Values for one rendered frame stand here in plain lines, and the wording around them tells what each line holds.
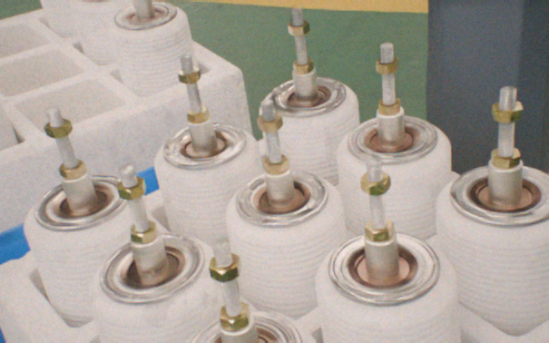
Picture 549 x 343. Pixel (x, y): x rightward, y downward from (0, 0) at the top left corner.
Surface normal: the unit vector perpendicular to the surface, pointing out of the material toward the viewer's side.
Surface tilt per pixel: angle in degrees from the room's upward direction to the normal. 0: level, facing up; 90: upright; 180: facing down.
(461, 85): 90
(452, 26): 90
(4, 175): 90
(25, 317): 0
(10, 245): 88
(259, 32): 0
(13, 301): 0
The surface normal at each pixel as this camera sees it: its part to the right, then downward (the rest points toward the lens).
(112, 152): 0.55, 0.40
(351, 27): -0.13, -0.83
